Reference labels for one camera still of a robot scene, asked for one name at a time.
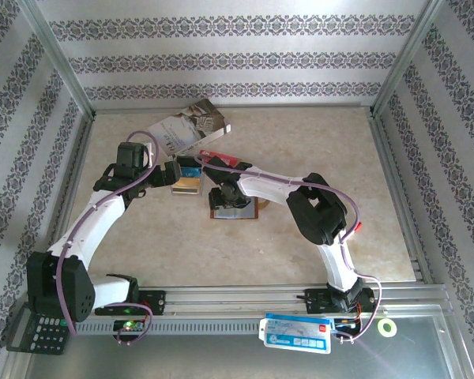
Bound controller board coloured wires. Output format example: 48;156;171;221
331;315;363;336

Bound green tape roll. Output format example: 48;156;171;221
377;318;398;339

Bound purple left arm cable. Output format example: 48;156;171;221
55;130;161;347

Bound grey slotted cable duct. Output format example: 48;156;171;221
73;317;333;336

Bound red card packet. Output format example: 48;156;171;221
199;149;244;167

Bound brown leather card holder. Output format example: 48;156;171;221
209;195;273;221

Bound blue white wipes pack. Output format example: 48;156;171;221
258;312;335;355

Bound white marker red cap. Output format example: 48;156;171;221
341;221;363;242

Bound black calculator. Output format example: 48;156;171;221
6;310;70;356

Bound aluminium frame post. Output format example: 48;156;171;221
371;0;447;118
17;0;96;119

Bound wide aluminium mounting rail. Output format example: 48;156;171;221
23;284;450;317

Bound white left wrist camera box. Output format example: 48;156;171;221
143;141;160;167

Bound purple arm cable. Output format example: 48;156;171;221
55;130;161;347
195;153;382;344

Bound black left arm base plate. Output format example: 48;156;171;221
94;290;167;317

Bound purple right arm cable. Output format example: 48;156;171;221
195;153;382;344

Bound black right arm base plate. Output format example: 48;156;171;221
304;287;378;316

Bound grey cover book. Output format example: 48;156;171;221
147;98;233;159

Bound controller board green light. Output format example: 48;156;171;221
113;319;147;332

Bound aluminium frame rail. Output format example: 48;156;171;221
27;112;98;291
369;112;435;285
91;103;376;116

